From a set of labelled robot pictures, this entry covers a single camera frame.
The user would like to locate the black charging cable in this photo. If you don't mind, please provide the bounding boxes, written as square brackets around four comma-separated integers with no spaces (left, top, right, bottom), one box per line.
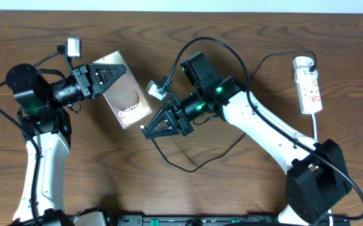
[139,50,318,173]

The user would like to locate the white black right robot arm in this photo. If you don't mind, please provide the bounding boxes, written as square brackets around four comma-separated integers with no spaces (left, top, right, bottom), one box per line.
[141,52,352,225]

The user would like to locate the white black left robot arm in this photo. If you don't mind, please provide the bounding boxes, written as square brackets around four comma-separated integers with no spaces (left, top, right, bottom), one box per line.
[6,63,127,225]

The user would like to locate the white USB charger adapter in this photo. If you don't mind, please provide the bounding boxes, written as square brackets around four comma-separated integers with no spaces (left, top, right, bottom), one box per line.
[293,56,316,72]

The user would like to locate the white power strip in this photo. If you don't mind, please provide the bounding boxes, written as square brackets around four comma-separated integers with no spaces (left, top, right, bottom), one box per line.
[294,67,323,115]

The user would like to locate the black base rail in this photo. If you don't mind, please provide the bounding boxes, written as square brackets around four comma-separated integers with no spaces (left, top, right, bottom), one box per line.
[74,215,351,226]

